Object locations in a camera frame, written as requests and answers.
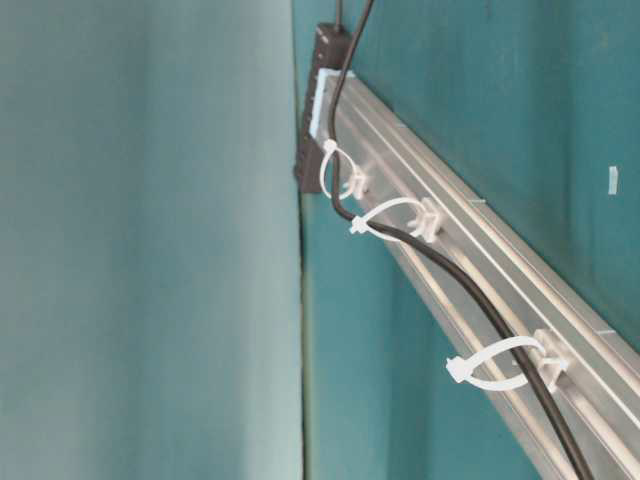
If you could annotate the black USB hub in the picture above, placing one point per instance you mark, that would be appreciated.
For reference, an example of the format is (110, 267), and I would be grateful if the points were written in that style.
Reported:
(330, 49)

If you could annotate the small white tape scrap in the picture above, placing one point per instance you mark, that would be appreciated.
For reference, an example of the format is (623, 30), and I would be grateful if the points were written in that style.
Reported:
(613, 176)

